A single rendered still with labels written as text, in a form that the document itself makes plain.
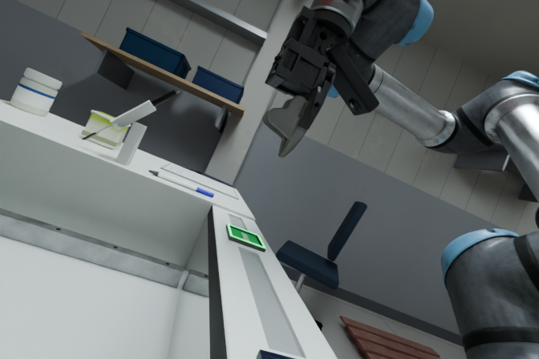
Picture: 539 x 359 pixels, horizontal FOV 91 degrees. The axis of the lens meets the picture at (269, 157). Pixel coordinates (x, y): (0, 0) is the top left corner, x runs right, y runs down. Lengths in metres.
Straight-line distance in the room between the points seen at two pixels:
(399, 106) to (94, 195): 0.62
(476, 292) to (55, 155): 0.68
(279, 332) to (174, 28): 3.29
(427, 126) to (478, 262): 0.33
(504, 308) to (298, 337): 0.28
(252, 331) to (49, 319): 0.26
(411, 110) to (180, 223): 0.54
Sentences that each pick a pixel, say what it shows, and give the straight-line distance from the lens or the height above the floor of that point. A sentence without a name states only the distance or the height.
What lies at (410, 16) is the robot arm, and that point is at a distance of 0.53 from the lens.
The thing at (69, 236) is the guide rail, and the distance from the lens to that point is 0.53.
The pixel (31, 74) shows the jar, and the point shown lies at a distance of 0.84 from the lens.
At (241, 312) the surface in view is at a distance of 0.24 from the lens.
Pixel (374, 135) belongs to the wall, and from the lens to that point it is 3.48.
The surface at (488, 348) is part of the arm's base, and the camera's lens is 0.45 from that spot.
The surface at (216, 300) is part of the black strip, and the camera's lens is 0.25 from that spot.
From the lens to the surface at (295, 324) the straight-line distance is 0.27.
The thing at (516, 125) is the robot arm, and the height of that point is 1.33.
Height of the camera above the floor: 1.07
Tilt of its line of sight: 2 degrees up
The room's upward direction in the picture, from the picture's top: 24 degrees clockwise
